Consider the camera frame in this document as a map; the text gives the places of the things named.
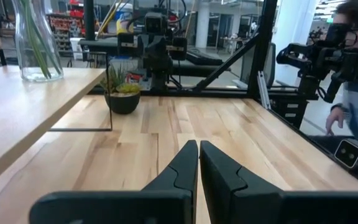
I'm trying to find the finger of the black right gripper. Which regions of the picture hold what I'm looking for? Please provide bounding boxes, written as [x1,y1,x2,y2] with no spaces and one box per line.
[142,42,159,76]
[157,43,174,76]

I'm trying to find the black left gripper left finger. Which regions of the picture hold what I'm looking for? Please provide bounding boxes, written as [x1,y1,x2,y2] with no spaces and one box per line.
[141,139,199,224]

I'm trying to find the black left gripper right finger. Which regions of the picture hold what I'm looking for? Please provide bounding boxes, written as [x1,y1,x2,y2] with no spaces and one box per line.
[199,140,284,224]

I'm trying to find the orange red artificial tulip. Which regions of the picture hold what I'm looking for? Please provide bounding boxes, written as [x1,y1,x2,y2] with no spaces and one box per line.
[20,0,51,79]

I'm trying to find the slim clear glass bottle vase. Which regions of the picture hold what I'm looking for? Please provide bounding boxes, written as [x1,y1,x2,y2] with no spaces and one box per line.
[11,0,65,83]

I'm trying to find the yellow wipes canister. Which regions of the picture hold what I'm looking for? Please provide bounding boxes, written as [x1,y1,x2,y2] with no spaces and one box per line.
[115,2,135,35]

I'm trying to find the black side table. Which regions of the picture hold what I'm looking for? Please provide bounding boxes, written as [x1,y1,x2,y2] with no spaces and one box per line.
[79,39,229,78]

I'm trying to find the succulent plant in black pot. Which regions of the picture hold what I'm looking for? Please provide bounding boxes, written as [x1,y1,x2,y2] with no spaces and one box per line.
[99,63,142,115]

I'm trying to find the red parts bin rack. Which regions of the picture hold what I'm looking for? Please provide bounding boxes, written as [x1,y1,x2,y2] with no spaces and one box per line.
[48,14,85,52]

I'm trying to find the black box with white labels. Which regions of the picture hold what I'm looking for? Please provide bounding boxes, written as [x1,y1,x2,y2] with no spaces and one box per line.
[270,98,310,129]

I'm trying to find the silver aluminium extrusion bars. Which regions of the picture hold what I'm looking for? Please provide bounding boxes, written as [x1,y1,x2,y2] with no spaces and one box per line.
[257,70,272,110]

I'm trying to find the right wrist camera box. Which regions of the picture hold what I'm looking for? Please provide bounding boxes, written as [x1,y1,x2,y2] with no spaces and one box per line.
[144,12,168,34]

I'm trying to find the black frame base rail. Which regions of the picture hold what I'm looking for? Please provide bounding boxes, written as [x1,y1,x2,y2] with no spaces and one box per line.
[88,86,260,98]
[259,96,358,192]

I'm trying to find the black upright frame post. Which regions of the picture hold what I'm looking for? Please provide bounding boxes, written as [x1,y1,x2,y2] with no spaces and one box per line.
[247,0,279,99]
[83,0,96,32]

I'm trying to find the black diagonal frame strut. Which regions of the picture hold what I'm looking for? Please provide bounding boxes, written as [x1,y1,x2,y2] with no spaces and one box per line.
[194,33,258,91]

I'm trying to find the wooden shelf black metal frame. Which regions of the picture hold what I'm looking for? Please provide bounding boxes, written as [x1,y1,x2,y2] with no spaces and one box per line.
[0,51,114,192]

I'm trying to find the small silver depth camera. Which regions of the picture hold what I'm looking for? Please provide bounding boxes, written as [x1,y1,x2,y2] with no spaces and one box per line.
[334,139,358,169]

